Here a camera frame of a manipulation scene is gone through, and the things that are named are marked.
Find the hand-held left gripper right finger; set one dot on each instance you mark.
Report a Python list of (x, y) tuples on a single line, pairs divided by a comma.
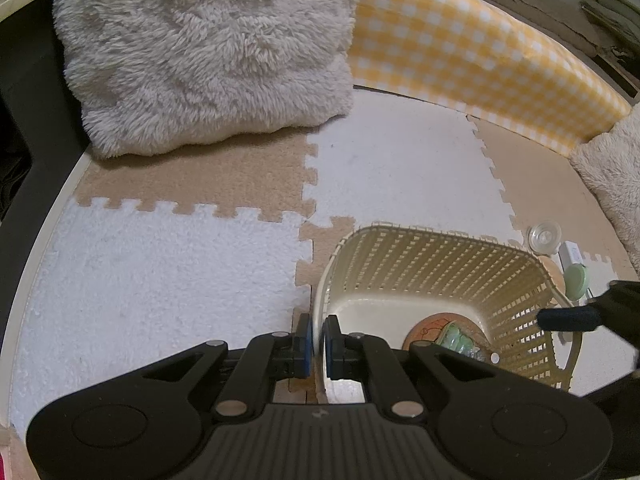
[(330, 350)]

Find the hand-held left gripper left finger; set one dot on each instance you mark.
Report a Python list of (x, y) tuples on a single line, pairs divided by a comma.
[(305, 347)]

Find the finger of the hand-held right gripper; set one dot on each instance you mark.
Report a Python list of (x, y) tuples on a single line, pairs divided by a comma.
[(622, 390), (567, 319)]

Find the green round case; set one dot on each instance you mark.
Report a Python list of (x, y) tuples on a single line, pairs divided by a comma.
[(576, 280)]

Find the cream woven plastic basket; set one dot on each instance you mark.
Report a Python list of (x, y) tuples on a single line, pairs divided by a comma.
[(450, 265)]

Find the white foam puzzle mat tile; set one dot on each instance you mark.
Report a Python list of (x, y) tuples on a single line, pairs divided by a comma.
[(400, 170), (150, 285), (600, 360)]

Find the white charger adapter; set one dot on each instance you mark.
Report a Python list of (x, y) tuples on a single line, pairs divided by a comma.
[(570, 255)]

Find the round brown coaster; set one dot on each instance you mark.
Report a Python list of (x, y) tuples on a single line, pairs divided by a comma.
[(425, 327)]

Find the small fluffy cream cushion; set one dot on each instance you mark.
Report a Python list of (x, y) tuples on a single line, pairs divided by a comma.
[(615, 175)]

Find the yellow checked padded bumper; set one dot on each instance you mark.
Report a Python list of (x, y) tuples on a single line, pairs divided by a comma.
[(475, 50)]

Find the large fluffy cream cushion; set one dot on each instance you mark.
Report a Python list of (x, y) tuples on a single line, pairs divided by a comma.
[(200, 50)]

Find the red cloth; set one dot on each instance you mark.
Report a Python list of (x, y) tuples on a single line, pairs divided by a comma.
[(4, 467)]

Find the dark furniture panel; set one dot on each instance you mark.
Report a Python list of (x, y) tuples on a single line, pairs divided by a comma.
[(40, 110)]

